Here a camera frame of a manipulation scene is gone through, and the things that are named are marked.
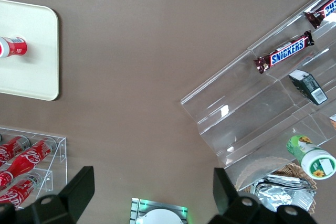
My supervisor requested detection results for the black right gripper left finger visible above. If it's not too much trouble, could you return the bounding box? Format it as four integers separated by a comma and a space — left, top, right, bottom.
15, 165, 96, 224

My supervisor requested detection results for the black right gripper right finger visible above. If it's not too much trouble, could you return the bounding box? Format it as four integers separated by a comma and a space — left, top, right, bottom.
212, 167, 276, 224

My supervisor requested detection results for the light wicker basket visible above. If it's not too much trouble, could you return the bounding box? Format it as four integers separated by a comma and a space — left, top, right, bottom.
235, 155, 320, 214

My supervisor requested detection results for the beige plastic tray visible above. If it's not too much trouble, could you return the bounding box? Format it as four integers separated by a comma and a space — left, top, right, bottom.
0, 0, 59, 101

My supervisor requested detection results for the clear acrylic bottle rack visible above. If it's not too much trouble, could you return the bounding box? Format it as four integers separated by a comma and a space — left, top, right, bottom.
0, 126, 68, 209

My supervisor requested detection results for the red cola bottle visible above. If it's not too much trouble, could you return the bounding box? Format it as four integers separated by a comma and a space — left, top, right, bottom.
0, 174, 43, 209
0, 136, 57, 190
0, 135, 31, 168

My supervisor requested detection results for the silver foil snack pack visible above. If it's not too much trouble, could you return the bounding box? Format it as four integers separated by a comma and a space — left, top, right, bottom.
250, 174, 318, 213

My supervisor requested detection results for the clear acrylic stepped display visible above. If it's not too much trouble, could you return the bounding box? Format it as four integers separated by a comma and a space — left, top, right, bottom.
180, 0, 336, 190

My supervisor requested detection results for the green white drink bottle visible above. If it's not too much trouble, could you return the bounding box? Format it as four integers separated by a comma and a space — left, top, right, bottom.
286, 134, 336, 182

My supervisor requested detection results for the small black white box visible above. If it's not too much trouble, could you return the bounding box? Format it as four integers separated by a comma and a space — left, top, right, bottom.
288, 69, 328, 106

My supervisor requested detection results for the brown table cover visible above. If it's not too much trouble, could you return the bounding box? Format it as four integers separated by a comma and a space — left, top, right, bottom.
0, 0, 336, 224

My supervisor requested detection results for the snickers chocolate bar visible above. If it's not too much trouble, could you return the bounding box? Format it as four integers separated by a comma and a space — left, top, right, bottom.
253, 30, 315, 74
303, 0, 336, 29

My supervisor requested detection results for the red white yogurt cup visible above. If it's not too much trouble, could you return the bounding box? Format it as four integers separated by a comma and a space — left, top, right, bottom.
0, 36, 28, 59

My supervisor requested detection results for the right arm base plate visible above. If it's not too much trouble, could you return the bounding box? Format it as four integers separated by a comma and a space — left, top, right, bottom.
130, 197, 188, 224

